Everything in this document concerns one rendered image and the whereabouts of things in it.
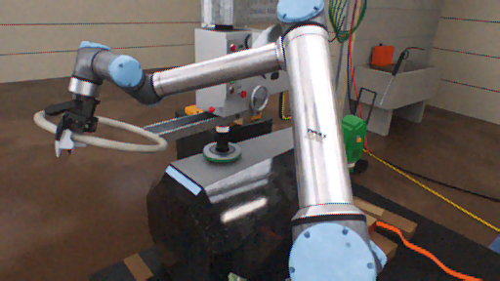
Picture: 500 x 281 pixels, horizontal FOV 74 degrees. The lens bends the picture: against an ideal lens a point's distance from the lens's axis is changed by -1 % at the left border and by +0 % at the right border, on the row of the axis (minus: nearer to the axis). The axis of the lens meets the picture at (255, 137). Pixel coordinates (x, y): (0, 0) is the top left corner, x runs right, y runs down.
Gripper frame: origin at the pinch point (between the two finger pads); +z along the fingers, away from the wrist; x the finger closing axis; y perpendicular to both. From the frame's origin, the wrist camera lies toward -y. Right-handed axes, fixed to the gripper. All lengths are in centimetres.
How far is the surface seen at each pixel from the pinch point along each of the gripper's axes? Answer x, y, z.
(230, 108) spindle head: 67, 37, -27
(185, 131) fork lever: 50, 23, -12
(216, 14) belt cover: 50, 22, -67
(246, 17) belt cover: 60, 33, -72
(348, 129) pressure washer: 241, 125, -37
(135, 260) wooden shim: 103, -2, 89
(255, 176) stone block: 81, 59, 5
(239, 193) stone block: 68, 54, 14
